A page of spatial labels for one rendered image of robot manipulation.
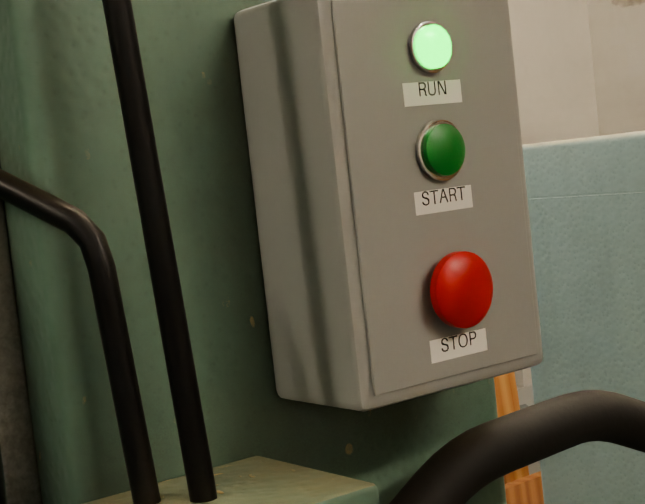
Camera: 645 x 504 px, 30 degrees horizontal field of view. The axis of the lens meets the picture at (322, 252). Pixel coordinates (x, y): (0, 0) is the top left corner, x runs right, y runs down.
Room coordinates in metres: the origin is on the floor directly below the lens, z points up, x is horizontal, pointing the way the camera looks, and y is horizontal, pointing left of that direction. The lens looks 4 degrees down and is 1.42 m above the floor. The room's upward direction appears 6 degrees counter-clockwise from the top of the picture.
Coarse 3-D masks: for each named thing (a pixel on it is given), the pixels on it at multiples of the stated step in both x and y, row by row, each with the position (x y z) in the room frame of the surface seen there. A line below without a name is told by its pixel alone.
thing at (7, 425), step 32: (0, 224) 0.47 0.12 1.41; (0, 256) 0.47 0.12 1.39; (0, 288) 0.47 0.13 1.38; (0, 320) 0.47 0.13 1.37; (0, 352) 0.47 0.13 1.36; (0, 384) 0.47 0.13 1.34; (0, 416) 0.47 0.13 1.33; (0, 448) 0.47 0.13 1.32; (32, 448) 0.47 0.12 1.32; (0, 480) 0.47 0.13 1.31; (32, 480) 0.47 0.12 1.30
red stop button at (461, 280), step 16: (448, 256) 0.47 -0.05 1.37; (464, 256) 0.47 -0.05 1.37; (448, 272) 0.47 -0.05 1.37; (464, 272) 0.47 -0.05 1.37; (480, 272) 0.47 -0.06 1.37; (432, 288) 0.47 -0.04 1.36; (448, 288) 0.46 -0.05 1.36; (464, 288) 0.47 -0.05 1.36; (480, 288) 0.47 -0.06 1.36; (432, 304) 0.47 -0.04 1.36; (448, 304) 0.46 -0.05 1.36; (464, 304) 0.47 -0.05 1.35; (480, 304) 0.47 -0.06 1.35; (448, 320) 0.47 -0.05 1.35; (464, 320) 0.47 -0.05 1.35; (480, 320) 0.48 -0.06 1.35
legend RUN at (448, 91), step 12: (408, 84) 0.47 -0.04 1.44; (420, 84) 0.47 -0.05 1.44; (432, 84) 0.48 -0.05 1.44; (444, 84) 0.48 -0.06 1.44; (456, 84) 0.49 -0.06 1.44; (408, 96) 0.47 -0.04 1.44; (420, 96) 0.47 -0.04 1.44; (432, 96) 0.48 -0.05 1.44; (444, 96) 0.48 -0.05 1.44; (456, 96) 0.49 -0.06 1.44
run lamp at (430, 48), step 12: (420, 24) 0.47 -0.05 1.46; (432, 24) 0.48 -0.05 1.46; (420, 36) 0.47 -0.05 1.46; (432, 36) 0.47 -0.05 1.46; (444, 36) 0.48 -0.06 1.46; (420, 48) 0.47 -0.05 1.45; (432, 48) 0.47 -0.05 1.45; (444, 48) 0.48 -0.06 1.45; (420, 60) 0.47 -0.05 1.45; (432, 60) 0.47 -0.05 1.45; (444, 60) 0.48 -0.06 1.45; (432, 72) 0.48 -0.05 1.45
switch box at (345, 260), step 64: (320, 0) 0.45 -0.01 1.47; (384, 0) 0.47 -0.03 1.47; (448, 0) 0.49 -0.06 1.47; (256, 64) 0.49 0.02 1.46; (320, 64) 0.45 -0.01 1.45; (384, 64) 0.47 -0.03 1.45; (448, 64) 0.48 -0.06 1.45; (512, 64) 0.51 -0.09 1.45; (256, 128) 0.49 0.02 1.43; (320, 128) 0.46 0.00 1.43; (384, 128) 0.46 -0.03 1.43; (512, 128) 0.50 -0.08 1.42; (256, 192) 0.50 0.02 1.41; (320, 192) 0.46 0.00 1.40; (384, 192) 0.46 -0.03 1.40; (512, 192) 0.50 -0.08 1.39; (320, 256) 0.46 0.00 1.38; (384, 256) 0.46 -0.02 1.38; (512, 256) 0.50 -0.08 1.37; (320, 320) 0.47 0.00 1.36; (384, 320) 0.46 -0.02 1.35; (512, 320) 0.50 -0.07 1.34; (320, 384) 0.47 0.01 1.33; (384, 384) 0.46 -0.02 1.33; (448, 384) 0.48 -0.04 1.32
